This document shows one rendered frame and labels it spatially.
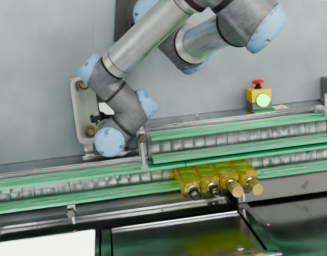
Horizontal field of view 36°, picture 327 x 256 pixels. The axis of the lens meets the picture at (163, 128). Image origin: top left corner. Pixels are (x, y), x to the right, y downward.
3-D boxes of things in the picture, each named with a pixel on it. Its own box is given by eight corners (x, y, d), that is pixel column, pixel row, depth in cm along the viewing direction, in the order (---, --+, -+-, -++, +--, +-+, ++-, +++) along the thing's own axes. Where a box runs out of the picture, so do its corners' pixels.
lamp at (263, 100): (256, 106, 172) (258, 108, 169) (255, 94, 171) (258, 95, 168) (268, 105, 172) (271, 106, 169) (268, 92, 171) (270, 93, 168)
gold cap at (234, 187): (228, 193, 146) (232, 198, 141) (227, 182, 145) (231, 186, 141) (240, 191, 146) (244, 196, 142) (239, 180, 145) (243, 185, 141)
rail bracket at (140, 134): (138, 162, 165) (141, 173, 152) (132, 112, 161) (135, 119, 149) (147, 161, 165) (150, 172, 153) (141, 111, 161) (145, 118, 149)
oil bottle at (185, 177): (174, 178, 168) (184, 200, 147) (172, 162, 167) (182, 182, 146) (190, 176, 168) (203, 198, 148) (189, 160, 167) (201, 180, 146)
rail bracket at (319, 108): (310, 112, 169) (328, 120, 156) (309, 91, 168) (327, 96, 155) (322, 110, 170) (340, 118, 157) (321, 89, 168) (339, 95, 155)
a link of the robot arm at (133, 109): (131, 78, 126) (100, 109, 126) (163, 109, 128) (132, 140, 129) (130, 75, 133) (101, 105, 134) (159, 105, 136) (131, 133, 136)
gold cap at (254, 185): (251, 193, 146) (256, 198, 142) (245, 184, 146) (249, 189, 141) (261, 185, 146) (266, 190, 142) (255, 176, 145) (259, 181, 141)
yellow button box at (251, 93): (246, 107, 179) (252, 110, 172) (245, 86, 177) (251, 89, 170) (265, 104, 180) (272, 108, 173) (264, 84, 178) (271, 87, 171)
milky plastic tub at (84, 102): (79, 139, 174) (78, 145, 165) (70, 74, 169) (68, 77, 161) (129, 133, 176) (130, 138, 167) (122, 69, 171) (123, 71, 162)
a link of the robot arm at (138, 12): (151, -14, 154) (155, -17, 141) (182, 18, 157) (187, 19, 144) (124, 14, 155) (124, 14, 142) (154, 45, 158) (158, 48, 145)
